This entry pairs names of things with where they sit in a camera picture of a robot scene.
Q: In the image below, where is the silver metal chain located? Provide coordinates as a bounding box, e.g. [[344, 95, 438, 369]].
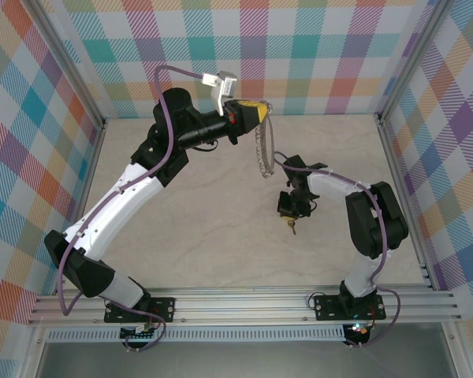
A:
[[253, 102, 280, 181]]

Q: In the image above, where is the small controller board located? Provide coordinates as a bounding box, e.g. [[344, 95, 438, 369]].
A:
[[119, 324, 159, 343], [345, 321, 374, 344]]

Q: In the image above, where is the grey metal panel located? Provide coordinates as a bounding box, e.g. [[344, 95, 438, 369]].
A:
[[35, 340, 458, 378]]

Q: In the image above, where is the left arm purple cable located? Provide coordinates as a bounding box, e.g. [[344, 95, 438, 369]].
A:
[[56, 65, 206, 354]]

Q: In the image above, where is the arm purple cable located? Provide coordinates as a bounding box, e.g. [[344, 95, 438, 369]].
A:
[[56, 65, 206, 354], [273, 150, 403, 350]]

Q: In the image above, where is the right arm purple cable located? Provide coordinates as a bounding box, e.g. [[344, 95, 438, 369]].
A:
[[273, 150, 403, 350]]

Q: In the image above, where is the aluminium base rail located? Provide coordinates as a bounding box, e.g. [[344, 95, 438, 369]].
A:
[[26, 285, 463, 327]]

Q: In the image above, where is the white slotted cable duct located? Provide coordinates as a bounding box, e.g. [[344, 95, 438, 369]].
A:
[[46, 324, 347, 343]]

